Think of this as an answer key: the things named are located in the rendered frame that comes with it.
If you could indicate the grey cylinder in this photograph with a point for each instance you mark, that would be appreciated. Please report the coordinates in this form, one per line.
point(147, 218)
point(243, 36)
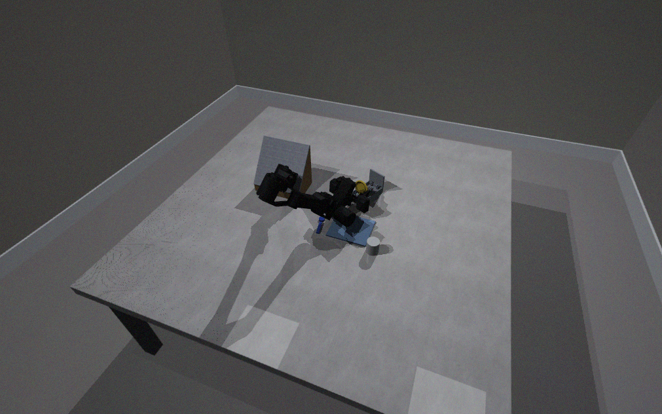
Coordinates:
point(372, 246)

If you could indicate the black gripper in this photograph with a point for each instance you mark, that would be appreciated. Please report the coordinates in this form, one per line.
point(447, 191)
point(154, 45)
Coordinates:
point(362, 202)

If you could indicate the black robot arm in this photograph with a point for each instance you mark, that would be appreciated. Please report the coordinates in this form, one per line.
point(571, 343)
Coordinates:
point(319, 203)

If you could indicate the blue flat mat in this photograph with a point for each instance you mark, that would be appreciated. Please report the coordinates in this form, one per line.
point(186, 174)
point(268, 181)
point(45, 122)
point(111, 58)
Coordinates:
point(357, 233)

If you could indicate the blue rectangular bar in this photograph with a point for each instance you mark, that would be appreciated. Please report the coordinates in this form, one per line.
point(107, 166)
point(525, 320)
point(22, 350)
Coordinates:
point(321, 219)

